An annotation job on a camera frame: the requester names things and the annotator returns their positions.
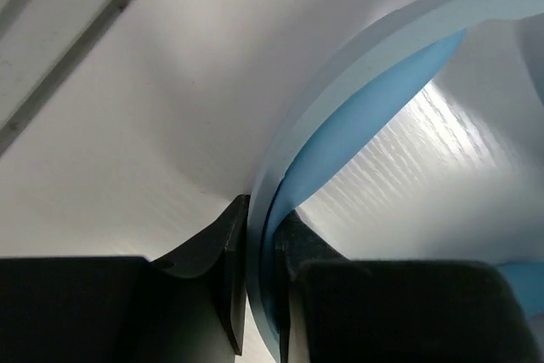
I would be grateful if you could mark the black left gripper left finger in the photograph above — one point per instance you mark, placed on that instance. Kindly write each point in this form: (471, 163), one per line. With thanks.
(186, 306)

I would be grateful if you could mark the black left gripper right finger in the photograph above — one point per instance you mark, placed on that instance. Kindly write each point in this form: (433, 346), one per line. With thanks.
(333, 309)

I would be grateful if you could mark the light blue headphones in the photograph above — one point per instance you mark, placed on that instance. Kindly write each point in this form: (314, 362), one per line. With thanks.
(352, 97)

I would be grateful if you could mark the metal rail strip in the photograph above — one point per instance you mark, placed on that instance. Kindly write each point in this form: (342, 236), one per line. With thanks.
(42, 42)

